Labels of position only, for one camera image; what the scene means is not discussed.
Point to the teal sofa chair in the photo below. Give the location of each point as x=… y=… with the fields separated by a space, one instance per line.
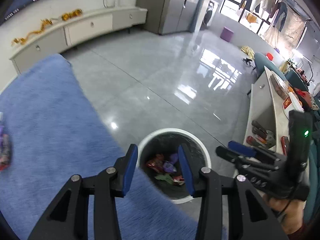
x=262 y=61

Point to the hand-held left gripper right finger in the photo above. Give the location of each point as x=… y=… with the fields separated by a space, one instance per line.
x=186 y=170

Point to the purple snack wrapper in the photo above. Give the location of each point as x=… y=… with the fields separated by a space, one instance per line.
x=168 y=166

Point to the golden dragon ornament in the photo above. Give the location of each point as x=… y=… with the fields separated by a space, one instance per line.
x=45 y=22

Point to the yellow cloth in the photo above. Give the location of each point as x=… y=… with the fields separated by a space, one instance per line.
x=247 y=50

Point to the grey refrigerator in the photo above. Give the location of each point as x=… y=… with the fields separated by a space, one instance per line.
x=170 y=5

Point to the beige hanging blanket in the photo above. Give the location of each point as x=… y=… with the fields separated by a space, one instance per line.
x=290 y=32

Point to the small black object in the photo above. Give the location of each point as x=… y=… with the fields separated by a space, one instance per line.
x=248 y=61

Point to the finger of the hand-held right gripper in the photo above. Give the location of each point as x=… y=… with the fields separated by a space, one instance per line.
x=240 y=147
x=230 y=155

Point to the green snack wrapper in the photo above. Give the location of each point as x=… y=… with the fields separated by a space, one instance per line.
x=163 y=177

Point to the person's right hand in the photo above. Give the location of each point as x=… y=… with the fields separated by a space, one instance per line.
x=290 y=216

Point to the row of hanging clothes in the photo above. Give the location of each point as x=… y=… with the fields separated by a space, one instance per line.
x=262 y=0

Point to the red snack wrapper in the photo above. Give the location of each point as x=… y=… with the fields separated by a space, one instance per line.
x=155 y=163

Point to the white round waste bin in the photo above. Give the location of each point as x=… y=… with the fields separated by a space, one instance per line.
x=162 y=142

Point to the clear plastic box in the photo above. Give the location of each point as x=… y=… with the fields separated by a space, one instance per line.
x=278 y=85

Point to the red cloth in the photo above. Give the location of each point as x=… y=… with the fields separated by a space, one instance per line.
x=270 y=55

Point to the red and white wrapper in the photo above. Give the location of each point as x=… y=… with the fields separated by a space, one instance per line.
x=178 y=180

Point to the dark red snack packet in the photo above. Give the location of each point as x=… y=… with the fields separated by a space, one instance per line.
x=5 y=152

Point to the washing machine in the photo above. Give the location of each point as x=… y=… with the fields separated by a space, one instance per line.
x=210 y=12

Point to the red gift box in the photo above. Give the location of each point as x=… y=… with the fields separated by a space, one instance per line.
x=290 y=102

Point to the yellow gold ornament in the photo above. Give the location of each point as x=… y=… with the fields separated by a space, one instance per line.
x=72 y=14

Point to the pile of dark red packets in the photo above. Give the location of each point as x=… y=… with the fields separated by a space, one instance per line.
x=261 y=135

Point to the purple cube stool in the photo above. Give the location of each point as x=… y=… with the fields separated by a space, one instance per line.
x=227 y=33

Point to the white coffee table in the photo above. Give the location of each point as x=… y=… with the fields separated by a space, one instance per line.
x=260 y=105

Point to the person's right forearm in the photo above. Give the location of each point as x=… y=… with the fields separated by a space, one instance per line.
x=298 y=230

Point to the blue rug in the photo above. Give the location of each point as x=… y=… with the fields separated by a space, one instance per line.
x=50 y=117

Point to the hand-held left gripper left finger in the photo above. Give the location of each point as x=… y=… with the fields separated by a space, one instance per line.
x=131 y=165

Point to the white low cabinet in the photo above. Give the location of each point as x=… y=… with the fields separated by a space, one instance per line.
x=87 y=27

